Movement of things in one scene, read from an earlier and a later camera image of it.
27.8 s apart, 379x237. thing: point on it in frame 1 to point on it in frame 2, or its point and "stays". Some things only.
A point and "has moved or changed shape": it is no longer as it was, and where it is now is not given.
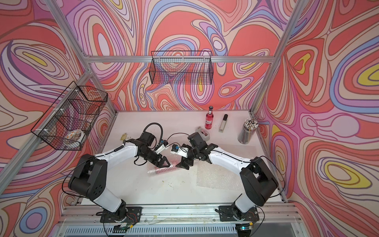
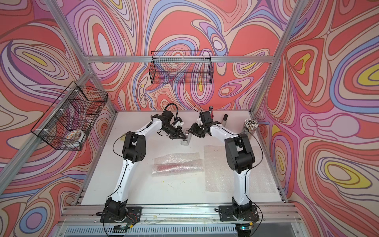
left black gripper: x=159 y=163 to x=178 y=131
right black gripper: x=184 y=161 to x=194 y=131
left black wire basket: x=64 y=125 stays
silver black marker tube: x=223 y=123 stays
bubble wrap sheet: x=173 y=159 has moved or changed shape
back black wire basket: x=181 y=67 stays
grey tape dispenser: x=204 y=134 has moved or changed shape
